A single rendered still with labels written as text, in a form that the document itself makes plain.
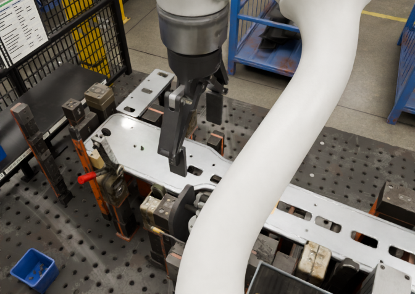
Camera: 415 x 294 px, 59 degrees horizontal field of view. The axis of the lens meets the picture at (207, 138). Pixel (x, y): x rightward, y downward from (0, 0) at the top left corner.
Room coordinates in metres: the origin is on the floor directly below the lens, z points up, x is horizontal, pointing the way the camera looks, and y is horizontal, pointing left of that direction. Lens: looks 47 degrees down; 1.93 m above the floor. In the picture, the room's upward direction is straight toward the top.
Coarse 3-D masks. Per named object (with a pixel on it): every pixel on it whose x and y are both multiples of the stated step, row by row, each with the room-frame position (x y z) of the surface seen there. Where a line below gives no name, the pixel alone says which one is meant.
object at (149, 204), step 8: (152, 192) 0.59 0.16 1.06; (144, 200) 0.56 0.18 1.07; (152, 200) 0.56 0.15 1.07; (160, 200) 0.56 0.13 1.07; (144, 208) 0.54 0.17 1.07; (152, 208) 0.54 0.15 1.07; (144, 216) 0.53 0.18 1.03; (152, 216) 0.52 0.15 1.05; (144, 224) 0.54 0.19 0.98; (152, 224) 0.52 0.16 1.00; (152, 232) 0.53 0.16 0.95; (152, 240) 0.54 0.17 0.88; (160, 240) 0.53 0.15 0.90; (152, 248) 0.54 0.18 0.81; (160, 248) 0.53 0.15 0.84; (152, 256) 0.54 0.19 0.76; (160, 256) 0.52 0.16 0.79; (152, 264) 0.54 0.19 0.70; (160, 264) 0.52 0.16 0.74
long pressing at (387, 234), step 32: (128, 128) 0.91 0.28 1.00; (160, 128) 0.91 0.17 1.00; (128, 160) 0.76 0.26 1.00; (160, 160) 0.76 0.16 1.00; (192, 160) 0.76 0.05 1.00; (224, 160) 0.77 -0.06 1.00; (288, 192) 0.64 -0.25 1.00; (288, 224) 0.53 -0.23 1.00; (352, 224) 0.53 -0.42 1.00; (384, 224) 0.53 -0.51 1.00; (352, 256) 0.43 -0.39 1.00; (384, 256) 0.43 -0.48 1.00
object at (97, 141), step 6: (102, 132) 0.69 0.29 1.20; (108, 132) 0.69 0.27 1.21; (96, 138) 0.66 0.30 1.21; (102, 138) 0.66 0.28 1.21; (96, 144) 0.65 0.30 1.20; (102, 144) 0.65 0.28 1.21; (108, 144) 0.67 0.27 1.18; (102, 150) 0.66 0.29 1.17; (108, 150) 0.66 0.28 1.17; (102, 156) 0.67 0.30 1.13; (108, 156) 0.66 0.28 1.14; (114, 156) 0.68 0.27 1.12; (108, 162) 0.67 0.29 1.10; (114, 162) 0.67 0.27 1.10; (114, 168) 0.67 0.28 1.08
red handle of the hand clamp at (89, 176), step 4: (104, 168) 0.66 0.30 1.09; (108, 168) 0.66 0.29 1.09; (112, 168) 0.67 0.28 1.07; (92, 172) 0.61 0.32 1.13; (96, 172) 0.62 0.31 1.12; (100, 172) 0.63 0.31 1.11; (104, 172) 0.64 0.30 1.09; (80, 176) 0.58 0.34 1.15; (84, 176) 0.59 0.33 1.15; (88, 176) 0.59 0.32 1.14; (92, 176) 0.60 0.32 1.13; (96, 176) 0.62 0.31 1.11; (80, 180) 0.57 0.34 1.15; (84, 180) 0.58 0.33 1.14; (88, 180) 0.59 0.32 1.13
